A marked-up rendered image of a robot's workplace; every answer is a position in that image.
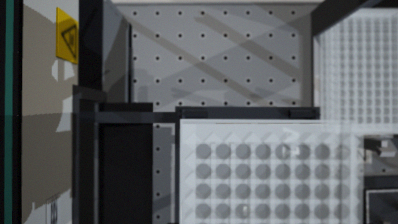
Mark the dark grey regrip nest plate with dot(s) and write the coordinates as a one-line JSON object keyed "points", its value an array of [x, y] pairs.
{"points": [[381, 204]]}

